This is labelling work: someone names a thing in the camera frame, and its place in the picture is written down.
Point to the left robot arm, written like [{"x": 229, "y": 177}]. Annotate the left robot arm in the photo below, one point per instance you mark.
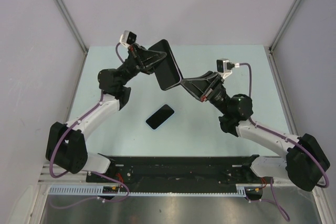
[{"x": 66, "y": 145}]

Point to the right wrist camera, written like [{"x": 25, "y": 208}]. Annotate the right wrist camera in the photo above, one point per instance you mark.
[{"x": 224, "y": 67}]

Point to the white cable duct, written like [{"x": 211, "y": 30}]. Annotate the white cable duct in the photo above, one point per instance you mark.
[{"x": 102, "y": 190}]

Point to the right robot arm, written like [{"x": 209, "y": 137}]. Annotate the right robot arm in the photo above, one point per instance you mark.
[{"x": 305, "y": 162}]

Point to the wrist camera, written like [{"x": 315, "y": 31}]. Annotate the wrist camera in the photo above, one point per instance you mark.
[
  {"x": 224, "y": 67},
  {"x": 128, "y": 38}
]

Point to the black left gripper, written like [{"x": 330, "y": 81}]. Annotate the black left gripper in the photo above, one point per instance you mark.
[{"x": 144, "y": 61}]

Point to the black phone case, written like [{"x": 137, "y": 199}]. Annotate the black phone case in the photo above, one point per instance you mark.
[{"x": 165, "y": 64}]

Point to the aluminium frame post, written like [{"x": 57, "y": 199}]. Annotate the aluminium frame post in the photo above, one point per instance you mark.
[
  {"x": 60, "y": 4},
  {"x": 284, "y": 25}
]

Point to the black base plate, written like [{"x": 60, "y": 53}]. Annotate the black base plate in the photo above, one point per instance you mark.
[{"x": 184, "y": 173}]

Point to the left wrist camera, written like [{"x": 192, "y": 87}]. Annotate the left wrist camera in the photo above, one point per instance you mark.
[{"x": 128, "y": 38}]

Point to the left aluminium frame post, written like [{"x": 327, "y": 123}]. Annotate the left aluminium frame post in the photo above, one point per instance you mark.
[{"x": 60, "y": 4}]

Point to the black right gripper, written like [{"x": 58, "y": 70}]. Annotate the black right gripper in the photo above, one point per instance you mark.
[{"x": 211, "y": 79}]

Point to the light blue phone case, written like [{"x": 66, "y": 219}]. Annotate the light blue phone case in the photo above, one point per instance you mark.
[{"x": 157, "y": 127}]

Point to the right aluminium frame post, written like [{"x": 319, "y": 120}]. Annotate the right aluminium frame post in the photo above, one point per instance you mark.
[{"x": 284, "y": 25}]

